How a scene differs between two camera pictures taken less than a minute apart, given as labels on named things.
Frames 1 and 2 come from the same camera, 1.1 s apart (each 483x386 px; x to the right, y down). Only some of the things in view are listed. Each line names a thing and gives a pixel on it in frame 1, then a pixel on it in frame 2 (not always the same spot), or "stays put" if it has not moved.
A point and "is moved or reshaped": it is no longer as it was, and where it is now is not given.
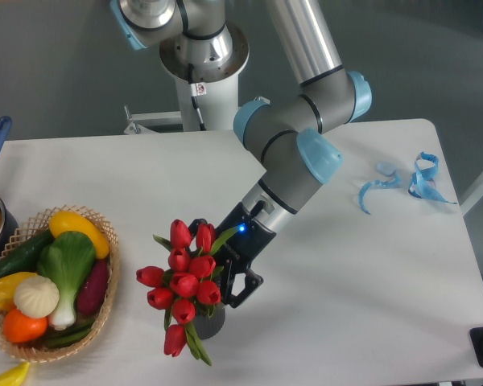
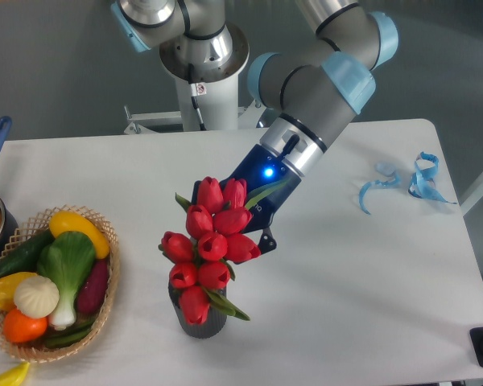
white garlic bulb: (36, 297) stays put
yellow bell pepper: (2, 290) stays put
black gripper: (241, 248) -> (270, 184)
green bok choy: (68, 256) stays put
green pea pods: (68, 336) stays put
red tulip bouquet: (187, 286) is moved or reshaped
